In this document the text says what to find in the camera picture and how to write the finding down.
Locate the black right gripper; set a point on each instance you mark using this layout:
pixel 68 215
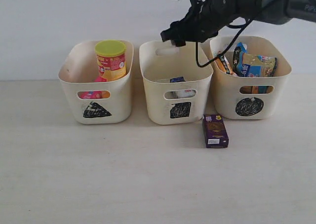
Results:
pixel 210 17

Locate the orange instant noodle bag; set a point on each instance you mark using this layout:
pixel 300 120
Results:
pixel 224 65

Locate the white blue milk carton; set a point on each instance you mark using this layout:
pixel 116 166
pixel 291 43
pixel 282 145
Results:
pixel 179 94

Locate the yellow chips can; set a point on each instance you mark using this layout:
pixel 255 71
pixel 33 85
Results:
pixel 110 56

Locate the blue instant noodle bag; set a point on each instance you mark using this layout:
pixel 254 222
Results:
pixel 249 65

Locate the pink chips can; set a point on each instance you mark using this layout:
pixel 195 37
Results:
pixel 93 94

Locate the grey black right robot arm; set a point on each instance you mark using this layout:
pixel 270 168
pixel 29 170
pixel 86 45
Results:
pixel 276 12

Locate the middle cream bin square mark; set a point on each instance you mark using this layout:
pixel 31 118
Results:
pixel 160 62

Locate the left cream bin triangle mark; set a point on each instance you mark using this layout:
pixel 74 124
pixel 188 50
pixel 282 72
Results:
pixel 78 73

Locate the right cream bin circle mark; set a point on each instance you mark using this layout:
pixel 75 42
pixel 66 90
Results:
pixel 225 89

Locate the purple drink carton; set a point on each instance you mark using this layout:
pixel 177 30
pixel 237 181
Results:
pixel 215 133

